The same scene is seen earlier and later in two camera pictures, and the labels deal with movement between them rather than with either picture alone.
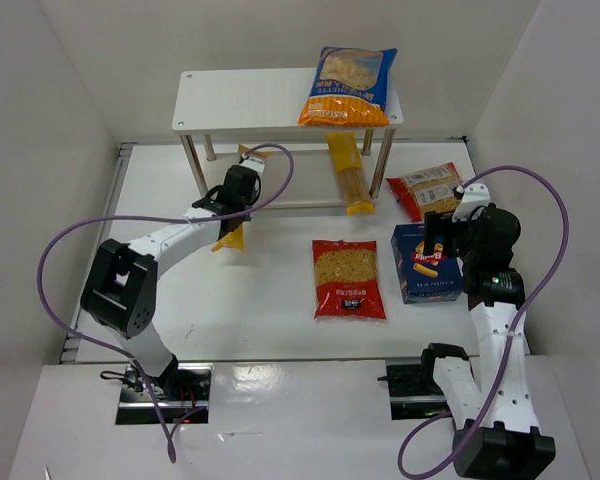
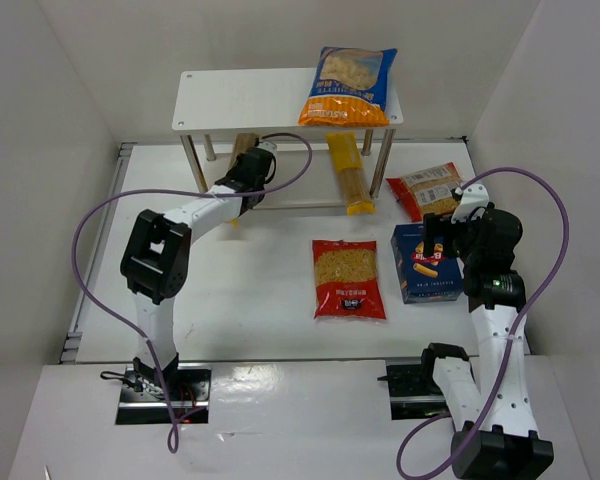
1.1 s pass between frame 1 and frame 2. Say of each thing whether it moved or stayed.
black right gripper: stayed
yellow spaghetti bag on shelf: stayed
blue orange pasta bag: stayed
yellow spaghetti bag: moved
